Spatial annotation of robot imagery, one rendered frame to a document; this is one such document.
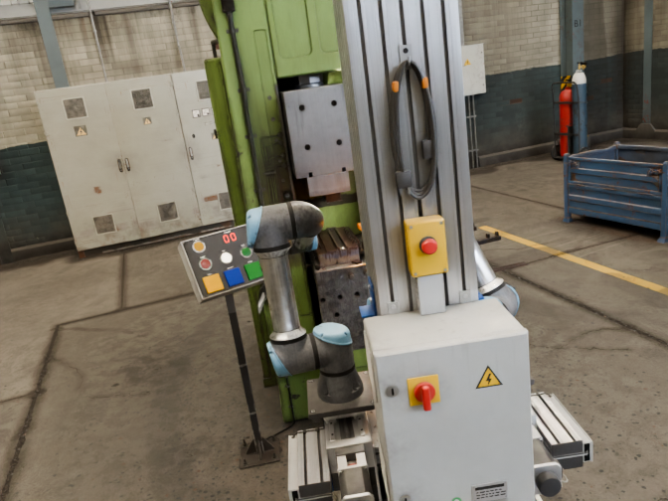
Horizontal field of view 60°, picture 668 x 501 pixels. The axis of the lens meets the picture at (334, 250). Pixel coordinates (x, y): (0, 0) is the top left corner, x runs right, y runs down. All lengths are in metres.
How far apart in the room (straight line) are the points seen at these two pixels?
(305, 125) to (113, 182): 5.40
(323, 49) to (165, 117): 5.16
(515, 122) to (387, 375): 9.35
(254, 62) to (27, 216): 6.25
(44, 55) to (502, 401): 7.81
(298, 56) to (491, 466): 2.05
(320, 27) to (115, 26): 5.87
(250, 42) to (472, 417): 2.04
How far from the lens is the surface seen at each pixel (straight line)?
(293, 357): 1.82
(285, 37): 2.89
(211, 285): 2.61
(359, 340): 2.98
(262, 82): 2.87
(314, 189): 2.78
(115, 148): 7.88
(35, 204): 8.70
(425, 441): 1.39
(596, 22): 11.49
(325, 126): 2.75
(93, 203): 7.98
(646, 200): 5.96
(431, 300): 1.42
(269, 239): 1.73
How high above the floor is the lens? 1.81
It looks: 17 degrees down
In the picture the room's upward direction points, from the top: 8 degrees counter-clockwise
